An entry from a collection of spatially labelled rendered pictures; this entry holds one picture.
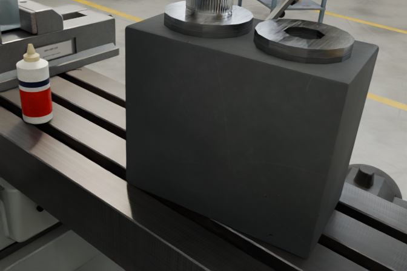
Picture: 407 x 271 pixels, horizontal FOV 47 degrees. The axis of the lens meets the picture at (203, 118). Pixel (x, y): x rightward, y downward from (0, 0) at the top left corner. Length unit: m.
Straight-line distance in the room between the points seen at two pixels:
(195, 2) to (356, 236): 0.29
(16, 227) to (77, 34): 0.34
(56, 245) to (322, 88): 0.57
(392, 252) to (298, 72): 0.22
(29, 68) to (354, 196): 0.43
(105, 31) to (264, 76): 0.54
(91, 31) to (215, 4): 0.46
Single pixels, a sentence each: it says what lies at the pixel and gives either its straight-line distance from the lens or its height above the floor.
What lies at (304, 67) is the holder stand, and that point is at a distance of 0.39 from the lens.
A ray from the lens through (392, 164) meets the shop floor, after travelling 2.58.
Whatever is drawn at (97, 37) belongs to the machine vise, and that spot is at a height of 0.97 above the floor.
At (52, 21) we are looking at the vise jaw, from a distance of 0.82.
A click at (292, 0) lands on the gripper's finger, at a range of 0.69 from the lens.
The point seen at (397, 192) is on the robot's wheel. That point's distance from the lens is 1.31.
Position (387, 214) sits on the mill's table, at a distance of 0.57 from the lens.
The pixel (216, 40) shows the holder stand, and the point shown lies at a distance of 0.43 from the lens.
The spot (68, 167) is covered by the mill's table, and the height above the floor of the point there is 0.93.
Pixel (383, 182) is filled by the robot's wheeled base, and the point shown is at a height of 0.61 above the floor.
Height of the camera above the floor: 1.25
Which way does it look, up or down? 28 degrees down
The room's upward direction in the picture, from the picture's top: 5 degrees clockwise
